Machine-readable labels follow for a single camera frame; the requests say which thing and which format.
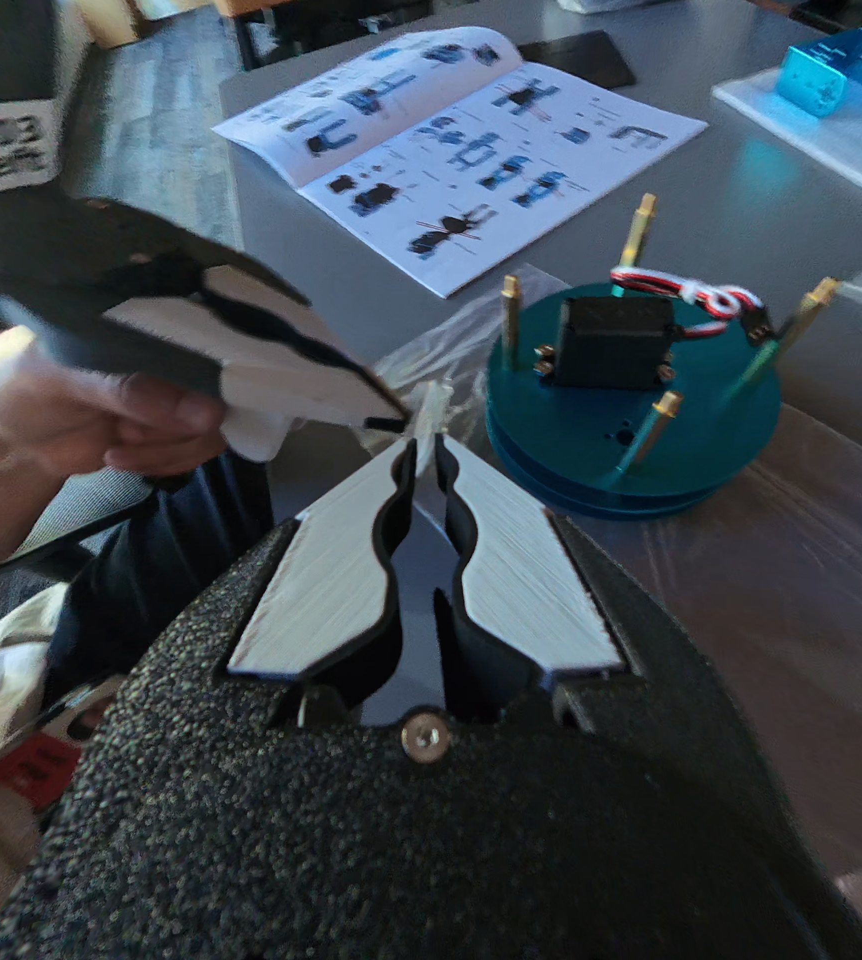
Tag white foam sheet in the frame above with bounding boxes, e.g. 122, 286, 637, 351
712, 45, 862, 219

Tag black flat panel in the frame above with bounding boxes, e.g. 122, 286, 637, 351
517, 30, 638, 91

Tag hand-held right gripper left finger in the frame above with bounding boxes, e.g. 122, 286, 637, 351
224, 437, 421, 684

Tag grey desk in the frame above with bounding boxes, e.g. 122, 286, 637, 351
217, 0, 862, 931

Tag large blue U bracket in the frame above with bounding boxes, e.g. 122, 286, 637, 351
776, 30, 862, 117

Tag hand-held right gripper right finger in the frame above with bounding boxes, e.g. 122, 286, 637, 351
433, 432, 629, 690

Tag large clear plastic bag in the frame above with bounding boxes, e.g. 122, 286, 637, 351
359, 262, 862, 960

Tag black servo motor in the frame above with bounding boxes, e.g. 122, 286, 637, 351
534, 266, 777, 391

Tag person's left hand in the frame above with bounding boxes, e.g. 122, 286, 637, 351
0, 326, 231, 590

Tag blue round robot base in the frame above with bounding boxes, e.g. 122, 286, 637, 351
485, 193, 841, 522

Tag white instruction booklet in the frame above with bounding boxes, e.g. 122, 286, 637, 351
212, 26, 710, 300

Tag person's dark trousers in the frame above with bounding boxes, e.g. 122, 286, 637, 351
0, 450, 275, 751

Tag red black badge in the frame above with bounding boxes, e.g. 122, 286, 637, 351
0, 731, 87, 811

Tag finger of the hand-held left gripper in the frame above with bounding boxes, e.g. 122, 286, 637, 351
203, 265, 411, 423
110, 298, 408, 432

